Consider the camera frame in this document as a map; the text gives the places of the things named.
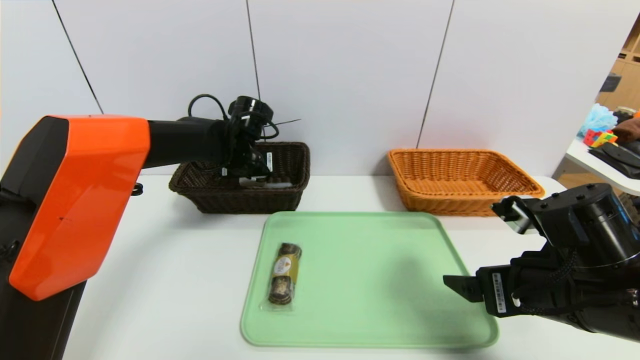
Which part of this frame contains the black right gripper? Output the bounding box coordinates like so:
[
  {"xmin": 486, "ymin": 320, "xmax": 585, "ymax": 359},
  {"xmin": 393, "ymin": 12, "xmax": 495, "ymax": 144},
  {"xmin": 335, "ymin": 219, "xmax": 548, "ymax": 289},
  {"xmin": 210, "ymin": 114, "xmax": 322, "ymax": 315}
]
[{"xmin": 442, "ymin": 251, "xmax": 579, "ymax": 323}]

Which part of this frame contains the Ferrero Rocher chocolate pack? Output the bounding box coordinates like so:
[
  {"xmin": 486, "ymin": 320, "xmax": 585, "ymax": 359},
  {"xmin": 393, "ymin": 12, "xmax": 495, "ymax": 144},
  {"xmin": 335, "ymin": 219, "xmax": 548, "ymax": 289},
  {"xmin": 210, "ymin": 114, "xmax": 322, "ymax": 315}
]
[{"xmin": 261, "ymin": 242, "xmax": 304, "ymax": 312}]

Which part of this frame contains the orange wicker basket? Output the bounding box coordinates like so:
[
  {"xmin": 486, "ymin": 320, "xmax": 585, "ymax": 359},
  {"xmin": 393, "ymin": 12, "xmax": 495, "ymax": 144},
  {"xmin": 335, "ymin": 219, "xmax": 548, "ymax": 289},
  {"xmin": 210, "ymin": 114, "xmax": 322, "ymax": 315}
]
[{"xmin": 387, "ymin": 148, "xmax": 546, "ymax": 217}]

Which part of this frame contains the dark brown wicker basket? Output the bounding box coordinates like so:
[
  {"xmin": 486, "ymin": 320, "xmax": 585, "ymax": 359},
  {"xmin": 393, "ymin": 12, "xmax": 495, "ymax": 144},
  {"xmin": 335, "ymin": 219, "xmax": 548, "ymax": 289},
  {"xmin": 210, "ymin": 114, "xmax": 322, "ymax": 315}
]
[{"xmin": 169, "ymin": 142, "xmax": 311, "ymax": 215}]

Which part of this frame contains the light green plastic tray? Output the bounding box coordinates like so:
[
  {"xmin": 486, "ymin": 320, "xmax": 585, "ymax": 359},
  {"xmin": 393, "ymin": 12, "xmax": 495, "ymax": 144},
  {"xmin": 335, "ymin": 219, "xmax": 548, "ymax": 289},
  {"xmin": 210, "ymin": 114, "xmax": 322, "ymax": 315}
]
[{"xmin": 240, "ymin": 211, "xmax": 499, "ymax": 348}]

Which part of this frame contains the white side table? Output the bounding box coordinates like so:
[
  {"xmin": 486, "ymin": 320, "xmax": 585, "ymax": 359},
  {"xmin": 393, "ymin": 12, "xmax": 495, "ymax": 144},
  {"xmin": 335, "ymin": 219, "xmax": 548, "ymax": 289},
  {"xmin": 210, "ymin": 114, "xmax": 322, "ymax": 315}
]
[{"xmin": 564, "ymin": 138, "xmax": 640, "ymax": 197}]

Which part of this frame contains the colourful puzzle cube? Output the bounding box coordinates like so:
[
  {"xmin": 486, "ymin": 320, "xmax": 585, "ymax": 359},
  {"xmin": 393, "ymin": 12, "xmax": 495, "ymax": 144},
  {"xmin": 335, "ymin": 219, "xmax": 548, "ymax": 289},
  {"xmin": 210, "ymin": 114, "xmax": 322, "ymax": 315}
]
[{"xmin": 582, "ymin": 129, "xmax": 618, "ymax": 149}]

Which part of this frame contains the blue fluffy bath sponge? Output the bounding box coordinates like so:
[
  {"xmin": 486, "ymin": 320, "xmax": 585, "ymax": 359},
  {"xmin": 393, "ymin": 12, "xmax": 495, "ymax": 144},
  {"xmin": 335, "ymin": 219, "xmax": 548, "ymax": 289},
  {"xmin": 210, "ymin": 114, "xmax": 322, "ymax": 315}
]
[{"xmin": 577, "ymin": 104, "xmax": 619, "ymax": 139}]

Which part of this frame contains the brown cloth item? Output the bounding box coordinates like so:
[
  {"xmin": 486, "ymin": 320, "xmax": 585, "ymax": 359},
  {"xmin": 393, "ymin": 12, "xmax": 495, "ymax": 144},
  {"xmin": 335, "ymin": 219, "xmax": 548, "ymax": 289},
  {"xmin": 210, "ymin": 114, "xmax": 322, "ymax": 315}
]
[{"xmin": 611, "ymin": 119, "xmax": 640, "ymax": 146}]

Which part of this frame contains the wooden shelf unit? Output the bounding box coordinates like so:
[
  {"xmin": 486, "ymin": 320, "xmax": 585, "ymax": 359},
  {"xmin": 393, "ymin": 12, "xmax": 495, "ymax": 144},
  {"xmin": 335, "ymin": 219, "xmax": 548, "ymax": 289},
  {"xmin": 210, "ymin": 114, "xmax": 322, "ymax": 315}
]
[{"xmin": 595, "ymin": 15, "xmax": 640, "ymax": 113}]

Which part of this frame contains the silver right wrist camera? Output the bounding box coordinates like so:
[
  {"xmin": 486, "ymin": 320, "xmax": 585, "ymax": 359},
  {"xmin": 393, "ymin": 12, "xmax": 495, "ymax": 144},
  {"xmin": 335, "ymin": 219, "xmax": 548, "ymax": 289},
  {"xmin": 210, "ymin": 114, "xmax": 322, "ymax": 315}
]
[{"xmin": 491, "ymin": 195, "xmax": 542, "ymax": 236}]

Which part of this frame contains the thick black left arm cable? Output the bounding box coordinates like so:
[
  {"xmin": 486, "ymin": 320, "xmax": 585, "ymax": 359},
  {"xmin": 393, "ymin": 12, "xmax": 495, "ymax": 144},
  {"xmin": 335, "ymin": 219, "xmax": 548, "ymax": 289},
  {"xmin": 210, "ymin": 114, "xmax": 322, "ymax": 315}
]
[{"xmin": 187, "ymin": 93, "xmax": 232, "ymax": 122}]

